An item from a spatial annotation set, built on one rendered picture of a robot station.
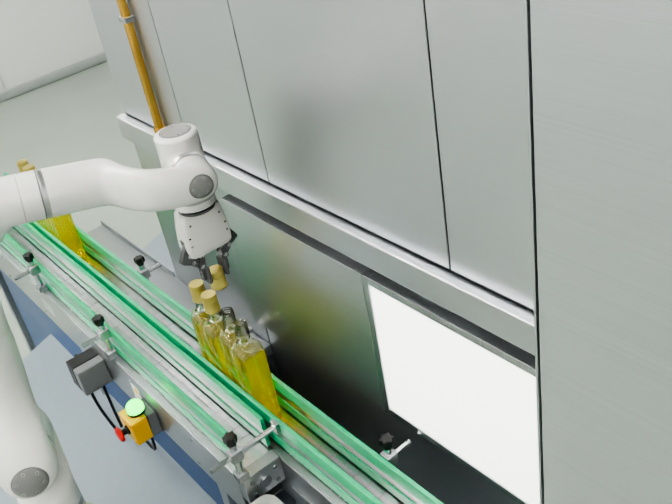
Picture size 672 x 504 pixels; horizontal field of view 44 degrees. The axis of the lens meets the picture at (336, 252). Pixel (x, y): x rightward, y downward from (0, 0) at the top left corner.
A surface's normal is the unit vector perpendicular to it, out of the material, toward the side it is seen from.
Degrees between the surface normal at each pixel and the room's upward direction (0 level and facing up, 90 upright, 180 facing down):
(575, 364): 90
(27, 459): 63
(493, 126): 90
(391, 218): 90
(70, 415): 0
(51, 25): 90
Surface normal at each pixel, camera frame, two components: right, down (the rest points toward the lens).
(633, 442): -0.76, 0.45
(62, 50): 0.64, 0.34
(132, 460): -0.15, -0.83
